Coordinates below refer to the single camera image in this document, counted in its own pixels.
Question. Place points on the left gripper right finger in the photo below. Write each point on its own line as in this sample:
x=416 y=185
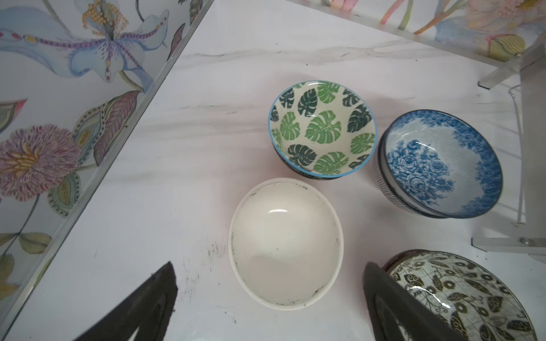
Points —
x=393 y=310

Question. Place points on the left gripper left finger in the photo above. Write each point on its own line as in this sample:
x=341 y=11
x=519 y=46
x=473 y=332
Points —
x=144 y=314

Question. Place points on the black floral pattern bowl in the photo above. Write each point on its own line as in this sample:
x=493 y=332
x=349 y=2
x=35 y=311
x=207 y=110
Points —
x=463 y=294

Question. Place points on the orange white bowl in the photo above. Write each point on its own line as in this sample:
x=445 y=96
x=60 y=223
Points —
x=285 y=244

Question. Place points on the steel two-tier dish rack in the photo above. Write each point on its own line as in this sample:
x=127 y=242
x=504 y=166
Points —
x=530 y=117

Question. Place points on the black checked bowl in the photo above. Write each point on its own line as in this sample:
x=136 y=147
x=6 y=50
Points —
x=388 y=191

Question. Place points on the blue floral bowl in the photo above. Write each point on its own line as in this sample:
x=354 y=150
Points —
x=441 y=165

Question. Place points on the green leaf pattern bowl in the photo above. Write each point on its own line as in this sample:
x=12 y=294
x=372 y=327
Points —
x=322 y=130

